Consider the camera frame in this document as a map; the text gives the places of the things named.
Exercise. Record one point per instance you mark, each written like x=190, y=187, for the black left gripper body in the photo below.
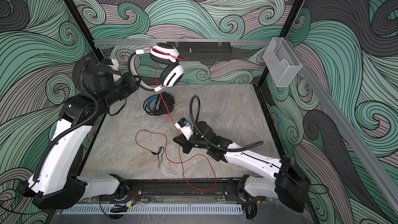
x=127, y=87

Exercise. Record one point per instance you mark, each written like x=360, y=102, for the black wall shelf tray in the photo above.
x=207, y=51

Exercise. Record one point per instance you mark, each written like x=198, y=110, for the right side aluminium rail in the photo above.
x=377, y=172

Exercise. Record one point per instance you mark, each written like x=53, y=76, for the white slotted cable duct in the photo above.
x=158, y=209

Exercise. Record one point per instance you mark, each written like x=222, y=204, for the black corner frame post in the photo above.
x=296, y=7
x=84, y=29

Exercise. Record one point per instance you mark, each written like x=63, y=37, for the black corner frame post left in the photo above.
x=84, y=29

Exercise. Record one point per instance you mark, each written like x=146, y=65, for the black blue gaming headset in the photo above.
x=159, y=104

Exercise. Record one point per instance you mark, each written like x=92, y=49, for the clear plastic wall bin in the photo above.
x=282, y=61

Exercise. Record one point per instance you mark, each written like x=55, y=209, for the black corner frame post right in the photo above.
x=296, y=7

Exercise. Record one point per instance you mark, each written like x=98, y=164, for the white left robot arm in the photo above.
x=52, y=186

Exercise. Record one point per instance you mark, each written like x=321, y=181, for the aluminium wall rail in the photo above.
x=148, y=42

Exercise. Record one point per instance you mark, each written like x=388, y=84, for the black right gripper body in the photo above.
x=196, y=142

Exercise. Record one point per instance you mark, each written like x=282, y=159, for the white black headphones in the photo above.
x=164, y=54

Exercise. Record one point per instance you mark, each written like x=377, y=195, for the black front frame rail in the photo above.
x=186, y=188

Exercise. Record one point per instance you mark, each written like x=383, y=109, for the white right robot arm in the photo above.
x=280, y=179

